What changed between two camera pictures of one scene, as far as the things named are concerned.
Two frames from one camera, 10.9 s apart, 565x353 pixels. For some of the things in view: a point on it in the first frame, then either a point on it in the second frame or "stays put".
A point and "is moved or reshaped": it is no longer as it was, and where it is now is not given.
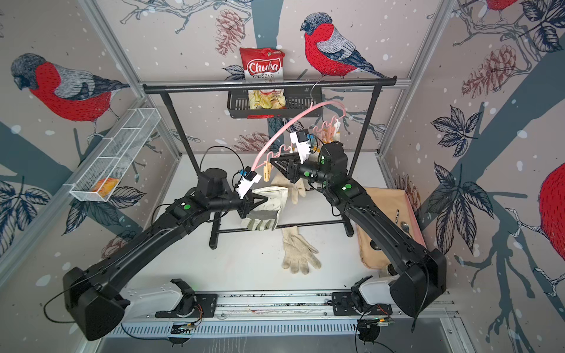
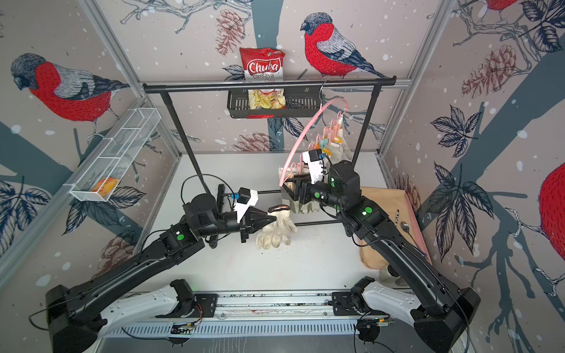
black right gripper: [293, 165] -> [301, 185]
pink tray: [417, 230] stays put
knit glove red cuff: [298, 251] -> [278, 232]
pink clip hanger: [325, 132] is moved or reshaped
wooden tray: [395, 203] stays put
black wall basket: [296, 101] stays put
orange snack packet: [105, 187] stays put
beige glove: [266, 213] -> [297, 207]
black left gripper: [250, 201] -> [248, 224]
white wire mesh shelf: [115, 154] stays put
